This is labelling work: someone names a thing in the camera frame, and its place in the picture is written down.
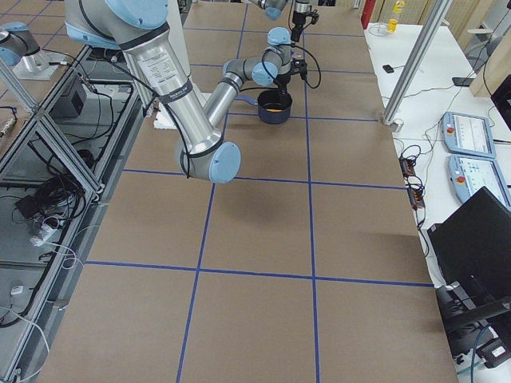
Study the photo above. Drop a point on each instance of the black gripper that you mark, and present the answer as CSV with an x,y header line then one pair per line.
x,y
283,81
298,19

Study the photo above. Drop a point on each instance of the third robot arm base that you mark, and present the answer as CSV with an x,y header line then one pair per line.
x,y
20,50

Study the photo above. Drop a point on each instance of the dark blue saucepan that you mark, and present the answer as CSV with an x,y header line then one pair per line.
x,y
273,107

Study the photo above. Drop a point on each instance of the red fire extinguisher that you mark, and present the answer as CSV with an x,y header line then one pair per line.
x,y
367,12

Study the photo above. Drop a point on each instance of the yellow bottle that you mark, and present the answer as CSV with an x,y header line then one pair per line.
x,y
392,25

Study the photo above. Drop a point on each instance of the upper black orange adapter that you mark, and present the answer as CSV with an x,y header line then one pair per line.
x,y
407,167

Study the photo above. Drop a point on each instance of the black orange adapter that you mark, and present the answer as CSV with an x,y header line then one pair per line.
x,y
407,167
415,197

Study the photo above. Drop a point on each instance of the black phone on desk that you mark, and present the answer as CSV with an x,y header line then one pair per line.
x,y
462,81

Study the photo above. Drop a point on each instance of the lower black orange adapter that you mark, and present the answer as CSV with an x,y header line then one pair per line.
x,y
415,197

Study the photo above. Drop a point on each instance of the upper blue teach pendant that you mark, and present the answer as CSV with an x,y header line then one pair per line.
x,y
467,134

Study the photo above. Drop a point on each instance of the blue teach pendant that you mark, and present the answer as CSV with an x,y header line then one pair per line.
x,y
468,174
467,134

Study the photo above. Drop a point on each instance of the lower blue teach pendant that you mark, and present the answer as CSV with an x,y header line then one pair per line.
x,y
468,174

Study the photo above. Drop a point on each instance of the black box in rack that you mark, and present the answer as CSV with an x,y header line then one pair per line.
x,y
71,102

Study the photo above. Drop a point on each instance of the aluminium equipment rack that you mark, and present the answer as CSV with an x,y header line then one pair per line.
x,y
57,178

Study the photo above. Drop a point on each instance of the black laptop on stand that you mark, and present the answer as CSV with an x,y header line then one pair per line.
x,y
475,242

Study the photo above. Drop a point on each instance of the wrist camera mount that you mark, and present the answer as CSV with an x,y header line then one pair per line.
x,y
299,67

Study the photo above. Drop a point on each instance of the aluminium frame post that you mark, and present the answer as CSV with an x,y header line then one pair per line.
x,y
417,54

